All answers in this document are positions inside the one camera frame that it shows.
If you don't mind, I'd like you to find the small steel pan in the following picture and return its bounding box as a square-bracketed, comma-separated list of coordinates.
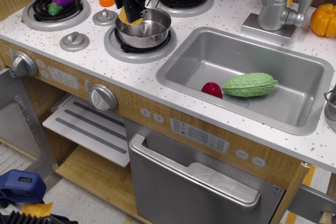
[115, 7, 171, 49]

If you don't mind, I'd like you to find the silver oven knob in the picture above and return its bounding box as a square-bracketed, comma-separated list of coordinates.
[12, 51, 38, 77]
[89, 83, 118, 111]

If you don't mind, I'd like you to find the steel pot at edge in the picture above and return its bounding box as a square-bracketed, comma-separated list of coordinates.
[324, 89, 336, 131]

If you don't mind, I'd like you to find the blue clamp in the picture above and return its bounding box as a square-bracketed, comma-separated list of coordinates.
[1, 169, 47, 203]

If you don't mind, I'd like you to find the silver oven knob left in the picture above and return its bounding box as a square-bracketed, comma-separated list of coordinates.
[12, 51, 38, 77]

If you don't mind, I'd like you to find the silver toy faucet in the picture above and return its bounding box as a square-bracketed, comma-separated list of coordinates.
[241, 0, 313, 46]

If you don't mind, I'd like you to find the right front stove burner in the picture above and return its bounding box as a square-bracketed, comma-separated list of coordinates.
[103, 26, 177, 63]

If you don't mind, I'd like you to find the stove burner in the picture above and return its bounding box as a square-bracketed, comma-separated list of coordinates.
[23, 0, 91, 31]
[103, 26, 177, 63]
[149, 0, 214, 18]

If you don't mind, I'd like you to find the red toy pepper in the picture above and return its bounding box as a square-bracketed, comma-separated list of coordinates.
[201, 82, 223, 99]

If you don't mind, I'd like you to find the silver countertop knob middle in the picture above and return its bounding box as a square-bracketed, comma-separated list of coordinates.
[92, 8, 118, 26]

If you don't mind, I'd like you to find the green toy bitter gourd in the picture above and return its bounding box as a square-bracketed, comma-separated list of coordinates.
[222, 72, 278, 98]

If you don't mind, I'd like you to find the silver countertop knob front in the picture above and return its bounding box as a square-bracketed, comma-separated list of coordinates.
[59, 32, 90, 52]

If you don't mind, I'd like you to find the silver countertop knob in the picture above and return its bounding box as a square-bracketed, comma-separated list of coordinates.
[92, 8, 118, 26]
[59, 32, 90, 52]

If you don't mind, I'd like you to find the silver dishwasher door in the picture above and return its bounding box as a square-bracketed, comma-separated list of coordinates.
[125, 120, 285, 223]

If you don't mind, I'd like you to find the right back stove burner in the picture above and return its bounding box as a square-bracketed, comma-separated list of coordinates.
[149, 0, 214, 18]

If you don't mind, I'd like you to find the open oven door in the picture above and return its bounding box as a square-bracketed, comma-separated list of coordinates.
[1, 68, 56, 179]

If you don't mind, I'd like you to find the white oven rack shelf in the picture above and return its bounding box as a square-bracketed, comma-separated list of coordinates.
[43, 95, 130, 167]

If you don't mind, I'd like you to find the orange toy pumpkin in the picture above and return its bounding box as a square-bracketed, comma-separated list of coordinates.
[310, 3, 335, 37]

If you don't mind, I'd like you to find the silver toy sink basin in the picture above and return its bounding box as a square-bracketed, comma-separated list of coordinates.
[157, 27, 334, 135]

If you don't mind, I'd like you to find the silver oven knob right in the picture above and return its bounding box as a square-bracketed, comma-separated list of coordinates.
[89, 83, 118, 111]

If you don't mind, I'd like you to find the yellow toy corn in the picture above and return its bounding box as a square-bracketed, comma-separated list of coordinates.
[118, 7, 143, 26]

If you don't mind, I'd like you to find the purple toy eggplant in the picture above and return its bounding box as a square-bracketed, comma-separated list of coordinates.
[48, 0, 75, 16]

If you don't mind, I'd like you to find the left front stove burner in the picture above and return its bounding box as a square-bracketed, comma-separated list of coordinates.
[23, 0, 91, 31]

